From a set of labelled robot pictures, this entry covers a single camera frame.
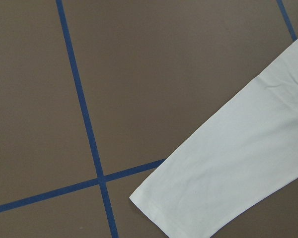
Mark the white long-sleeve printed shirt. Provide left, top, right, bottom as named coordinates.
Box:
left=130, top=39, right=298, bottom=238

